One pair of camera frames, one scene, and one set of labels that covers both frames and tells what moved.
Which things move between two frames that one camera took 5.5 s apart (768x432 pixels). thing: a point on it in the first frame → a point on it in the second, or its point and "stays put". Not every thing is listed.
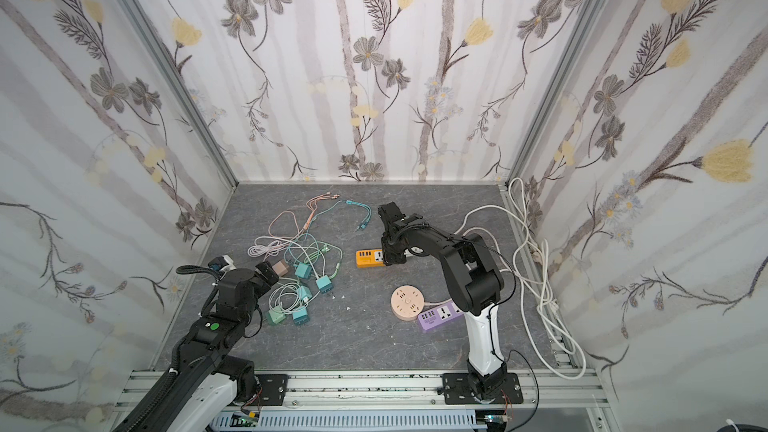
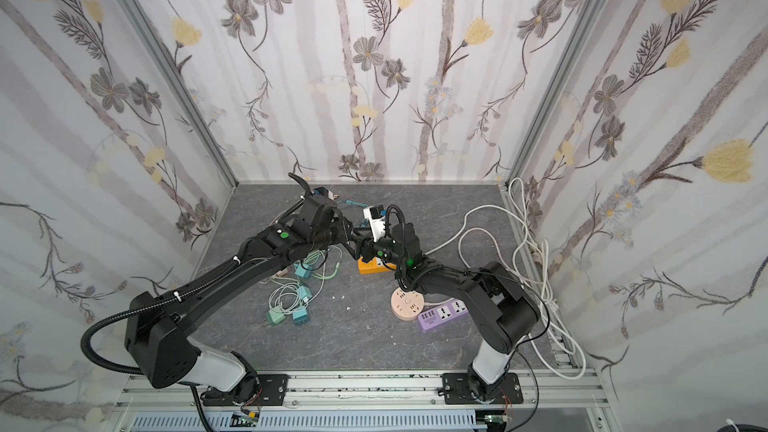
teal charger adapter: (303, 270) stays put
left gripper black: (267, 270) → (335, 219)
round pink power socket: (407, 302) stays put
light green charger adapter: (276, 315) stays put
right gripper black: (392, 228) → (384, 239)
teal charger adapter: (301, 317) stays put
